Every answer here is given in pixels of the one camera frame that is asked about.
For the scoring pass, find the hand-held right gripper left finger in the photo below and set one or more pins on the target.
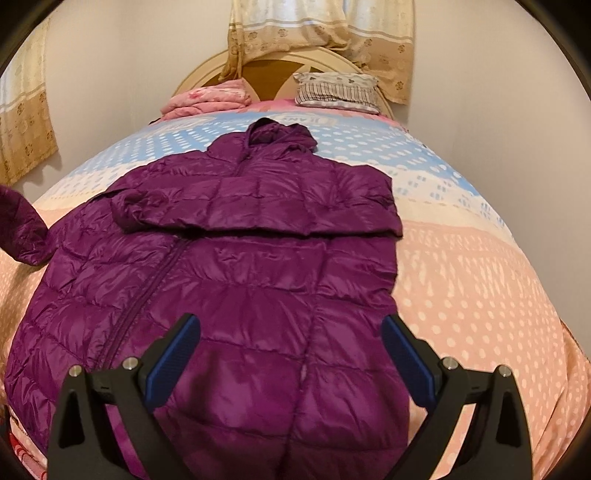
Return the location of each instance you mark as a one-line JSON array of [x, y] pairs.
[[173, 357]]

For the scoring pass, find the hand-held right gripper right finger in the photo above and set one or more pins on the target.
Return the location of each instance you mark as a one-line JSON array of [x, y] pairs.
[[411, 357]]

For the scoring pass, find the purple hooded puffer jacket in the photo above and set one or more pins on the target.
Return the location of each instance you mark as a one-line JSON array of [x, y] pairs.
[[240, 277]]

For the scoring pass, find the pink folded blanket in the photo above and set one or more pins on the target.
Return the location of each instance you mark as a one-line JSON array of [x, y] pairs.
[[207, 99]]

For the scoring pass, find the striped floral pillow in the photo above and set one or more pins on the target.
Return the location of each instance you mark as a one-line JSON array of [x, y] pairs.
[[334, 90]]

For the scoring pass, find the beige floral curtain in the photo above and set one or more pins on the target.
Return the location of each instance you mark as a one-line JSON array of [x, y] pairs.
[[25, 106], [323, 37]]

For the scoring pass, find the cream wooden headboard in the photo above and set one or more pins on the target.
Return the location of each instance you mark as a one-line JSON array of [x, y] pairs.
[[277, 78]]

